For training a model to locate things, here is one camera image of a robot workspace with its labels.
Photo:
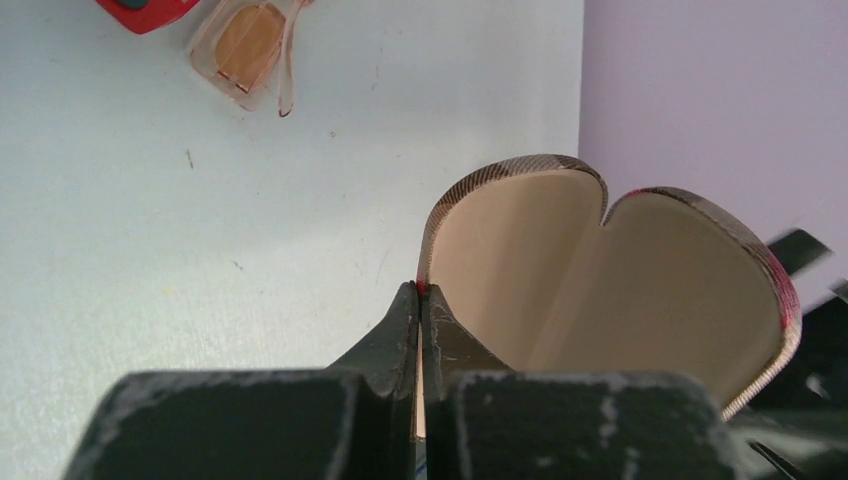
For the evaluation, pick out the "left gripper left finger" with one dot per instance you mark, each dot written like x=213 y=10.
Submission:
x=351 y=420

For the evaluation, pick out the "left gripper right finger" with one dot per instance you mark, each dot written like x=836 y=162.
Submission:
x=487 y=421

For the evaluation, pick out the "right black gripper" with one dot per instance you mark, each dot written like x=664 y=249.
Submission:
x=796 y=427

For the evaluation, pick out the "plaid brown glasses case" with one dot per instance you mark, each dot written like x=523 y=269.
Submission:
x=545 y=272

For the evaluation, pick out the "orange clear sunglasses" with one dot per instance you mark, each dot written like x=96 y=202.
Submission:
x=244 y=49

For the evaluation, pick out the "red frame sunglasses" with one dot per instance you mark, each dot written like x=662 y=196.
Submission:
x=144 y=16

